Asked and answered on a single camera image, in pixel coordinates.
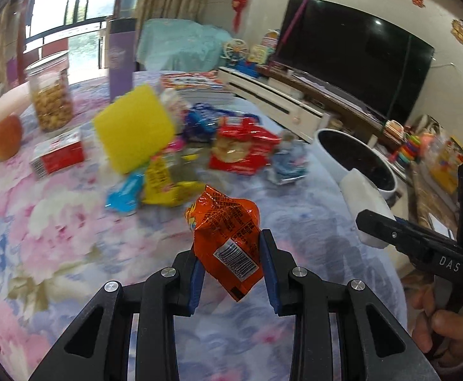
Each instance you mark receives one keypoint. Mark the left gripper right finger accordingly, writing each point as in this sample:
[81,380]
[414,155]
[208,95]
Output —
[339,329]

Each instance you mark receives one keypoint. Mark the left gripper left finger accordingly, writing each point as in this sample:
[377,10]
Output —
[96,345]

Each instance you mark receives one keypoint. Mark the orange-red snack bag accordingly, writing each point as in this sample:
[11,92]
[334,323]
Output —
[226,240]

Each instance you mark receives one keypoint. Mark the white red milk carton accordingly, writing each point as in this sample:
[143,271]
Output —
[58,153]

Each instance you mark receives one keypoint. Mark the yellow foam fruit net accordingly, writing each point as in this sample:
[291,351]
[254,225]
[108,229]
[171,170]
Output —
[133,129]

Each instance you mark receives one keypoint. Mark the red chips bag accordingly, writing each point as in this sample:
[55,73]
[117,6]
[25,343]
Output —
[242,146]

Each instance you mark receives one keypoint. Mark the blue cookie bag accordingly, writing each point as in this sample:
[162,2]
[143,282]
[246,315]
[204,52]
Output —
[201,122]

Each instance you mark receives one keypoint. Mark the white trash bin black bag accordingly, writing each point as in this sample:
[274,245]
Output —
[340,153]

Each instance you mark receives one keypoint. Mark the right hand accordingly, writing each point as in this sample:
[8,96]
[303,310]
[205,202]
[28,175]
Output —
[441,322]

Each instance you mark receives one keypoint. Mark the light blue small wrapper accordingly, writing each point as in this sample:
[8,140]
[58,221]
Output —
[124,199]

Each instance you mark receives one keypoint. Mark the floral tablecloth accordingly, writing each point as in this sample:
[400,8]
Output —
[59,245]

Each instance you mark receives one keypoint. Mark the yellow snack wrapper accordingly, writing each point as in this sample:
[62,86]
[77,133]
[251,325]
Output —
[170,180]

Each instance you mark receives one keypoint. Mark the crumpled blue-white wrapper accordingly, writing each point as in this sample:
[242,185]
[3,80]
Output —
[289,162]

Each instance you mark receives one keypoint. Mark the black television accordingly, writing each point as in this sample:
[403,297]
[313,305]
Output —
[362,58]

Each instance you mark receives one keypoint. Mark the red apple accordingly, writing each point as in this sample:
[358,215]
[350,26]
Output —
[11,132]

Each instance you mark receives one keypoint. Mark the clear plastic bag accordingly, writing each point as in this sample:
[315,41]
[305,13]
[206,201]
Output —
[176,107]

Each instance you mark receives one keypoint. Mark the clear popcorn jar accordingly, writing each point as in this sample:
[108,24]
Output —
[49,91]

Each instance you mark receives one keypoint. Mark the stack of books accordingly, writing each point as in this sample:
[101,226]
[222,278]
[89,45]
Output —
[198,87]

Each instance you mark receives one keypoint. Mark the colourful toy house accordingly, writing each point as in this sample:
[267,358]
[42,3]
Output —
[259,54]

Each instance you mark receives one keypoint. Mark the ferris wheel toy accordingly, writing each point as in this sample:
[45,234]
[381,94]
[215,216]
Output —
[234,51]

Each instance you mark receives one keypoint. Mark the purple thermos bottle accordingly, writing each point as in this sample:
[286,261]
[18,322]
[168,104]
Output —
[121,56]

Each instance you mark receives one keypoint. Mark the balcony glass door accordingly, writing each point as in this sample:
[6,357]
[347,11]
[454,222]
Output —
[79,27]

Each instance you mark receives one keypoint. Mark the rainbow stacking ring toy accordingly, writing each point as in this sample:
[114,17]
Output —
[407,153]

